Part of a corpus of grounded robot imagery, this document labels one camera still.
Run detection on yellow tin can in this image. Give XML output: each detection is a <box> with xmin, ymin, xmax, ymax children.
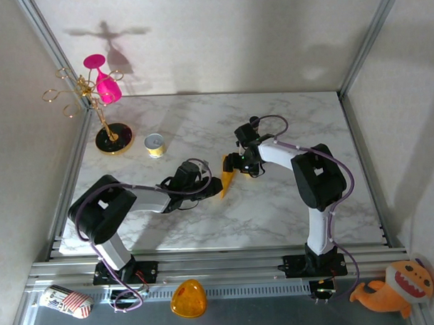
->
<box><xmin>143</xmin><ymin>133</ymin><xmax>167</xmax><ymax>160</ymax></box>

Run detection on gold glass rack stand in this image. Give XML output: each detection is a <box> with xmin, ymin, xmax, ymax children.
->
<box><xmin>41</xmin><ymin>64</ymin><xmax>135</xmax><ymax>158</ymax></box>

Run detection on orange triangular plastic container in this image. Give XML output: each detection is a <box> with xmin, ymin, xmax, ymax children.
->
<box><xmin>169</xmin><ymin>278</ymin><xmax>209</xmax><ymax>319</ymax></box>

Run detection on black controller board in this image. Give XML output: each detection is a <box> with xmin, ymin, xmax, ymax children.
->
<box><xmin>309</xmin><ymin>278</ymin><xmax>339</xmax><ymax>305</ymax></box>
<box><xmin>108</xmin><ymin>287</ymin><xmax>148</xmax><ymax>305</ymax></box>

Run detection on pink wine glass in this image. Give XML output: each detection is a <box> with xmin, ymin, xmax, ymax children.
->
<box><xmin>83</xmin><ymin>53</ymin><xmax>124</xmax><ymax>105</ymax></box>

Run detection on striped white fabric pouch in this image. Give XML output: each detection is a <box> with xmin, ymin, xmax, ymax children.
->
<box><xmin>38</xmin><ymin>282</ymin><xmax>95</xmax><ymax>321</ymax></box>

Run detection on orange shark plush toy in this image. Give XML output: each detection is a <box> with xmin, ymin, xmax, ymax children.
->
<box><xmin>347</xmin><ymin>257</ymin><xmax>434</xmax><ymax>322</ymax></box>

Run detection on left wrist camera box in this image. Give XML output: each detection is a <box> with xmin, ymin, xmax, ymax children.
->
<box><xmin>172</xmin><ymin>159</ymin><xmax>210</xmax><ymax>188</ymax></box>

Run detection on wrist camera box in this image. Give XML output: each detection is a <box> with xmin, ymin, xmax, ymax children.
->
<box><xmin>172</xmin><ymin>159</ymin><xmax>210</xmax><ymax>188</ymax></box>
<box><xmin>234</xmin><ymin>123</ymin><xmax>259</xmax><ymax>147</ymax></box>

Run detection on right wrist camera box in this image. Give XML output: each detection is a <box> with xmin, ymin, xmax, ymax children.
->
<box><xmin>234</xmin><ymin>123</ymin><xmax>259</xmax><ymax>147</ymax></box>

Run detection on aluminium mounting rail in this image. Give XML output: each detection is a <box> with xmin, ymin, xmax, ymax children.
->
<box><xmin>23</xmin><ymin>247</ymin><xmax>411</xmax><ymax>294</ymax></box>

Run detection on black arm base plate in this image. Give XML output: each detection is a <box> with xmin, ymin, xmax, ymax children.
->
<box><xmin>91</xmin><ymin>259</ymin><xmax>160</xmax><ymax>286</ymax></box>
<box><xmin>282</xmin><ymin>252</ymin><xmax>348</xmax><ymax>279</ymax></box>

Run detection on slotted grey cable duct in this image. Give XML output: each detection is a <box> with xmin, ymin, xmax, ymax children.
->
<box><xmin>107</xmin><ymin>281</ymin><xmax>312</xmax><ymax>303</ymax></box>

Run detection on aluminium side rail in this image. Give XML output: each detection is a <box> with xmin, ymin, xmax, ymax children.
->
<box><xmin>39</xmin><ymin>104</ymin><xmax>100</xmax><ymax>263</ymax></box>
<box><xmin>338</xmin><ymin>91</ymin><xmax>403</xmax><ymax>252</ymax></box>

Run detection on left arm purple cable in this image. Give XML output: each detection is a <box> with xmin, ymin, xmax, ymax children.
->
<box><xmin>72</xmin><ymin>157</ymin><xmax>218</xmax><ymax>315</ymax></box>

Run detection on aluminium frame post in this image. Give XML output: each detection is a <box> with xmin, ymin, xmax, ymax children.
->
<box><xmin>14</xmin><ymin>0</ymin><xmax>95</xmax><ymax>112</ymax></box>
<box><xmin>334</xmin><ymin>0</ymin><xmax>408</xmax><ymax>99</ymax></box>

